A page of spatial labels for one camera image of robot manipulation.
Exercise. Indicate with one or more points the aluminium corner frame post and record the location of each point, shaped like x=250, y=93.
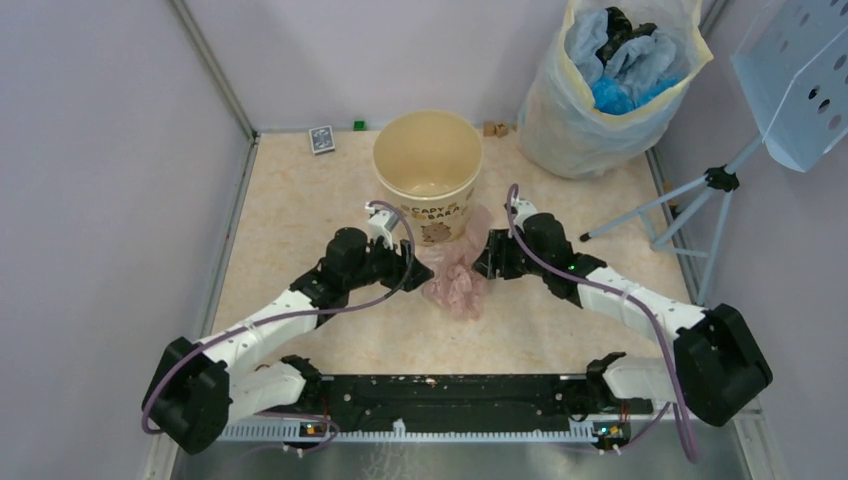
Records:
x=212, y=67

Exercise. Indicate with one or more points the black plastic bag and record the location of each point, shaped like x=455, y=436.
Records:
x=620, y=30

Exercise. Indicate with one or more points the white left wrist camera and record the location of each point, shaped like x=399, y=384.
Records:
x=381, y=223

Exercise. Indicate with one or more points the perforated light blue panel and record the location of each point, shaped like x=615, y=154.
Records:
x=792, y=69

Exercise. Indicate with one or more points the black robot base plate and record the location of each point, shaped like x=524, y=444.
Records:
x=469, y=403

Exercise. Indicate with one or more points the white toothed cable rail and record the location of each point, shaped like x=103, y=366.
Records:
x=294, y=431

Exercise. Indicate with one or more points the light blue tripod stand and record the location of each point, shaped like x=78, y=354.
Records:
x=683, y=203

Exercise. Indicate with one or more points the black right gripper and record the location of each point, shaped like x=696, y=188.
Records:
x=496, y=257

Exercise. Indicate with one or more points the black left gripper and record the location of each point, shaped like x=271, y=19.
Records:
x=417, y=274

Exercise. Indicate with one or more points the blue plastic bag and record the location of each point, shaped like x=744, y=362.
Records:
x=610, y=97

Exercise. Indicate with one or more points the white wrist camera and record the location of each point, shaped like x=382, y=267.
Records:
x=381, y=223
x=521, y=210

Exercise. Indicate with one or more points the pink plastic trash bag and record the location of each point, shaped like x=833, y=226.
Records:
x=456, y=287

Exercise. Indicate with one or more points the small wooden blocks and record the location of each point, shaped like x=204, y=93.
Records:
x=497, y=129

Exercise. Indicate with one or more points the large translucent bag of bags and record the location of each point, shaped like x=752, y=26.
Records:
x=558, y=127

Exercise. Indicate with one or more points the cream capybara trash bin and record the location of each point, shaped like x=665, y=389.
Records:
x=428, y=163

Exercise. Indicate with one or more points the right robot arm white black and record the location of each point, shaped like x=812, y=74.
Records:
x=711, y=364

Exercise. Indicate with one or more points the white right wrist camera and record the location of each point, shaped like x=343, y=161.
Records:
x=521, y=210

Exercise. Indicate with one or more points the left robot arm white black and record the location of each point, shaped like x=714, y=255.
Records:
x=202, y=386

